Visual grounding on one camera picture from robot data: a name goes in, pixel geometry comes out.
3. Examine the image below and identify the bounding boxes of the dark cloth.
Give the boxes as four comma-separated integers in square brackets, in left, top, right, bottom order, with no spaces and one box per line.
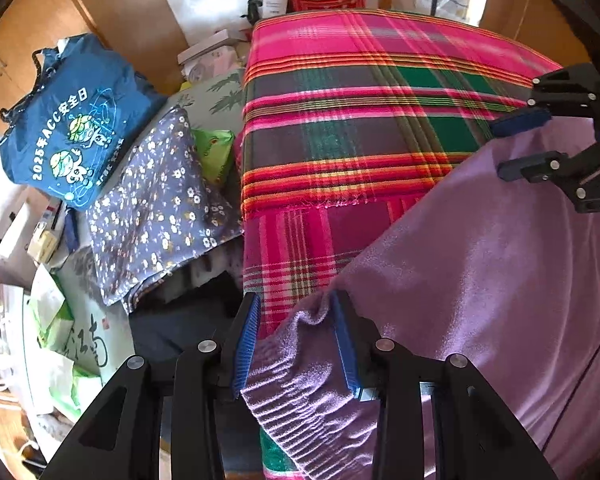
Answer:
[127,270,246,376]

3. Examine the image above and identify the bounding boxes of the blue printed tote bag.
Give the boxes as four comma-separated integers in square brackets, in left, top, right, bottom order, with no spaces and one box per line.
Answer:
[0,34,168,211]

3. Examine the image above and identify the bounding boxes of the navy floral cloth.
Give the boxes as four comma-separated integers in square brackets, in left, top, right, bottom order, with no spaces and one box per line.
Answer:
[86,106,246,313]

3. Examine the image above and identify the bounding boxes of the pink plaid bed sheet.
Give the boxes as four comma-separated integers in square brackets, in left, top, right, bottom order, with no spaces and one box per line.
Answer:
[232,8,600,480]

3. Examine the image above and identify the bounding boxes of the white plastic box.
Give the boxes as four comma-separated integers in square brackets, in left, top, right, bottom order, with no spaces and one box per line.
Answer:
[0,199,57,272]

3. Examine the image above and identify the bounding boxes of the grey leaf-print pillow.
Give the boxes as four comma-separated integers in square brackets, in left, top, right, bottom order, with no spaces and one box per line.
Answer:
[167,70,246,133]

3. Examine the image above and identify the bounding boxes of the wooden door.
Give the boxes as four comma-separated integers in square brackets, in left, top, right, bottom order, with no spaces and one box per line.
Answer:
[379,0,600,68]

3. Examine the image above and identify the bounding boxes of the pale pink box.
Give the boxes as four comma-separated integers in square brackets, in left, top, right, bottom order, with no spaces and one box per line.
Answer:
[186,46,246,83]

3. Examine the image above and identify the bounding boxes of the purple fleece pants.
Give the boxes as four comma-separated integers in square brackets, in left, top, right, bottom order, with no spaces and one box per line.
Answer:
[241,115,600,480]

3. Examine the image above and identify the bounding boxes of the green plastic packet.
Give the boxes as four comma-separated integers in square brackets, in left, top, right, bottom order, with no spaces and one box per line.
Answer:
[191,129,237,190]

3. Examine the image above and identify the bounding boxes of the green tissue pack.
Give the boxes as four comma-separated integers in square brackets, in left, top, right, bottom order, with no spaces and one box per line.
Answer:
[55,360,104,422]
[29,264,77,357]

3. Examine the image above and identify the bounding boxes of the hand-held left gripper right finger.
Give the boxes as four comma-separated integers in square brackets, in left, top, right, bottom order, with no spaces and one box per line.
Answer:
[329,289,561,480]

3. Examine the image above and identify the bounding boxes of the white flat box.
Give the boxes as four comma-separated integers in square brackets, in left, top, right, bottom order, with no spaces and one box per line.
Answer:
[177,29,230,65]

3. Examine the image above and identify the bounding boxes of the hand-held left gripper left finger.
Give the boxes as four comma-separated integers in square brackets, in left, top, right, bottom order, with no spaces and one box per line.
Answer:
[40,291,262,480]

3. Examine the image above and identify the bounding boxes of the wooden wardrobe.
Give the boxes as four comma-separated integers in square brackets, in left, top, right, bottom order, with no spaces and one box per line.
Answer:
[0,0,191,133]

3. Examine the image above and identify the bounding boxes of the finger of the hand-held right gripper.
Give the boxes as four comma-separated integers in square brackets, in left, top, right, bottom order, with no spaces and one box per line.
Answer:
[490,64,600,137]
[497,141,600,197]

